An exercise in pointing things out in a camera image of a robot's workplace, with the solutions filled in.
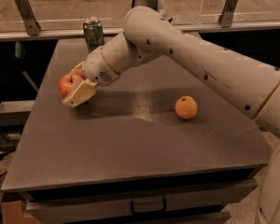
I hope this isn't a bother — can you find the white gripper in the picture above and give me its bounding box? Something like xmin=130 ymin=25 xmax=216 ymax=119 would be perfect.
xmin=63 ymin=46 xmax=119 ymax=107

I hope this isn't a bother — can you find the red apple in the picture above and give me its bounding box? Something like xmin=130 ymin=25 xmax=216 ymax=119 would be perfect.
xmin=58 ymin=73 xmax=85 ymax=98

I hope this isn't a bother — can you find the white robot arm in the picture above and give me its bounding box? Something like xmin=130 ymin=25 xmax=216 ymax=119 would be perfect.
xmin=58 ymin=7 xmax=280 ymax=224

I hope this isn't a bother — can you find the green soda can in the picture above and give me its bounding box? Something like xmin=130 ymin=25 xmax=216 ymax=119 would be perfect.
xmin=83 ymin=17 xmax=105 ymax=52

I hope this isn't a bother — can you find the orange fruit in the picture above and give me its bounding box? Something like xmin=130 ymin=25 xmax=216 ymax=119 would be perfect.
xmin=175 ymin=96 xmax=198 ymax=119

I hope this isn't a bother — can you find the cardboard box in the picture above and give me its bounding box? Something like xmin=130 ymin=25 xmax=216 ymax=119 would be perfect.
xmin=1 ymin=201 xmax=41 ymax=224

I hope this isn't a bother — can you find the horizontal metal rail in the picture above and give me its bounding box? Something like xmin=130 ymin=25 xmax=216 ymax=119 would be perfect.
xmin=0 ymin=21 xmax=280 ymax=42

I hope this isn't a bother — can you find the left metal bracket post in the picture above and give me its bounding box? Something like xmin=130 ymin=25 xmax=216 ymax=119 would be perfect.
xmin=14 ymin=0 xmax=40 ymax=36

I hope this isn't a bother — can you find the right metal bracket post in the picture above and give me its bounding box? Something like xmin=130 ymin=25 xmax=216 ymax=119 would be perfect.
xmin=218 ymin=0 xmax=239 ymax=28

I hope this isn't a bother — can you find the grey drawer with black handle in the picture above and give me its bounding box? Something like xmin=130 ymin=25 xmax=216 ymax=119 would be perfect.
xmin=26 ymin=178 xmax=258 ymax=224

